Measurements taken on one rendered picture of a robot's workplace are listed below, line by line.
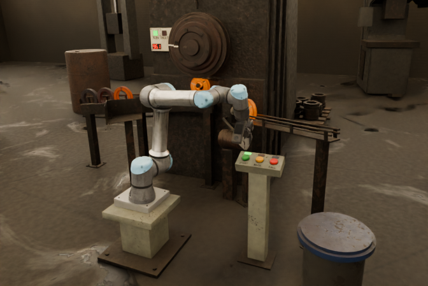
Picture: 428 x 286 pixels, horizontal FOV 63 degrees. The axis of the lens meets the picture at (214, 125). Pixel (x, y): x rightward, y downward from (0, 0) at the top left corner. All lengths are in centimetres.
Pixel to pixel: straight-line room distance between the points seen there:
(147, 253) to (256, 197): 70
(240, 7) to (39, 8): 1046
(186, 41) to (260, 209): 127
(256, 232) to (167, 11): 178
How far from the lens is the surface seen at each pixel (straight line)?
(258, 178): 183
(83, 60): 522
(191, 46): 251
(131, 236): 211
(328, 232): 162
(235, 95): 160
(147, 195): 200
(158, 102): 174
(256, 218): 195
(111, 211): 205
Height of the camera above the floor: 131
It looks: 17 degrees down
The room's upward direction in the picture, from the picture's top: 1 degrees counter-clockwise
